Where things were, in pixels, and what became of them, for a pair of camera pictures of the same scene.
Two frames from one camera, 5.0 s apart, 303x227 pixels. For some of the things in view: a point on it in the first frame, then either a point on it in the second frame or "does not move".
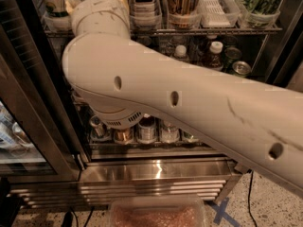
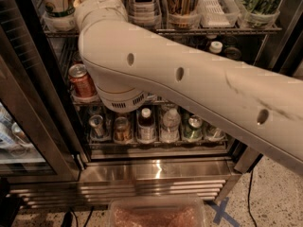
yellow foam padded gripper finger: [70, 4] to [76, 1]
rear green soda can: [231, 55] does not move
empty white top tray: [211, 13] does not move
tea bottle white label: [145, 6] does not move
